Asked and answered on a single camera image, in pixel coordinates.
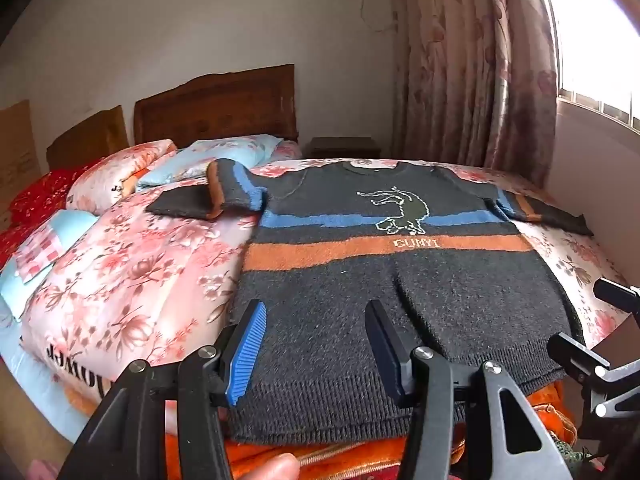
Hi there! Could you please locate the brown cardboard sheet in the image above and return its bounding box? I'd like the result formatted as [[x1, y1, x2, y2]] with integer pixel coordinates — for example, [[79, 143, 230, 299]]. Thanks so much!
[[0, 100, 44, 231]]

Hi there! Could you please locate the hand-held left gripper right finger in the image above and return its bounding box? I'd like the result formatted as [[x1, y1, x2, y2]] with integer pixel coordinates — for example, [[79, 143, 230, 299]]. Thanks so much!
[[364, 299, 576, 480]]

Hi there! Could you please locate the red patterned cloth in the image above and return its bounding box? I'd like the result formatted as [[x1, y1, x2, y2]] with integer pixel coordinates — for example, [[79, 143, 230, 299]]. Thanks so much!
[[0, 159, 104, 267]]

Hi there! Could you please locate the pink floral pillow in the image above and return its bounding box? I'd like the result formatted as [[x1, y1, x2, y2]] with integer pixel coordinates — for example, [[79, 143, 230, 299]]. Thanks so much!
[[66, 139, 178, 213]]

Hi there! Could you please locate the light blue blanket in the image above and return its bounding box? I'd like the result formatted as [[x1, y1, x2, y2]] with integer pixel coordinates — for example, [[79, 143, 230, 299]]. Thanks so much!
[[0, 209, 101, 322]]

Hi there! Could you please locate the dark wooden nightstand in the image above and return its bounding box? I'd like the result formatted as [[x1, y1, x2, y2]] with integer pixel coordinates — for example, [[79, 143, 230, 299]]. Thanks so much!
[[307, 136, 382, 161]]

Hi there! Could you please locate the person's left hand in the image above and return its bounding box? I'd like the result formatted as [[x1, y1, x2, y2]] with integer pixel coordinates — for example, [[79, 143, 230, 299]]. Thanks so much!
[[249, 452, 301, 480]]

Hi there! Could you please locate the pink floral curtain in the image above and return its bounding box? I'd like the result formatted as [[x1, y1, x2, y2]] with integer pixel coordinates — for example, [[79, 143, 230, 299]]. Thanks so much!
[[392, 0, 559, 202]]

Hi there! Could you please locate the large carved wooden headboard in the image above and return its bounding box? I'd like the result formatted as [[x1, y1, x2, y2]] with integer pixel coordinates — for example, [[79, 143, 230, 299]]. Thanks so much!
[[133, 64, 300, 147]]

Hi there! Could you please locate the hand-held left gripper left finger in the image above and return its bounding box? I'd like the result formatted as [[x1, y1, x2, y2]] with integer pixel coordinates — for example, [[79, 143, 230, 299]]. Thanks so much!
[[57, 299, 269, 480]]

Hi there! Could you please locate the small wooden headboard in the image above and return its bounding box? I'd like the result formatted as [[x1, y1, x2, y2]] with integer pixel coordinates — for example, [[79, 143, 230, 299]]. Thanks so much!
[[46, 105, 130, 171]]

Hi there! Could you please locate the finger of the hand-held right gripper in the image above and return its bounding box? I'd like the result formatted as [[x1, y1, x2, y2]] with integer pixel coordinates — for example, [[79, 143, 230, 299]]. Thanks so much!
[[546, 332, 640, 420], [594, 277, 640, 318]]

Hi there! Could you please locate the dark grey striped knit sweater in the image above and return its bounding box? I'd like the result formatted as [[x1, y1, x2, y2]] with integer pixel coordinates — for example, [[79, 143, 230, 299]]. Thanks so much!
[[145, 157, 596, 446]]

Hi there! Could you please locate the orange fuzzy blanket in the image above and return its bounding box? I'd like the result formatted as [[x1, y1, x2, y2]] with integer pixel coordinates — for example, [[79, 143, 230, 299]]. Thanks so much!
[[65, 380, 583, 480]]

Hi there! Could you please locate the pink floral quilt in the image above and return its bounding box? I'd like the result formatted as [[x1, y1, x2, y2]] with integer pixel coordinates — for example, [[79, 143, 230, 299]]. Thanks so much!
[[20, 156, 638, 411]]

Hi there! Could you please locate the barred window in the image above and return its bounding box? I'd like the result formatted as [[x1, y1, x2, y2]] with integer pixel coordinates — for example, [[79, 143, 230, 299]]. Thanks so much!
[[530, 0, 640, 135]]

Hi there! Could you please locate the light blue floral pillow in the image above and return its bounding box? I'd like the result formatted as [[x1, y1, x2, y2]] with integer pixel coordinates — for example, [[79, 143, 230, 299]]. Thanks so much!
[[135, 134, 284, 191]]

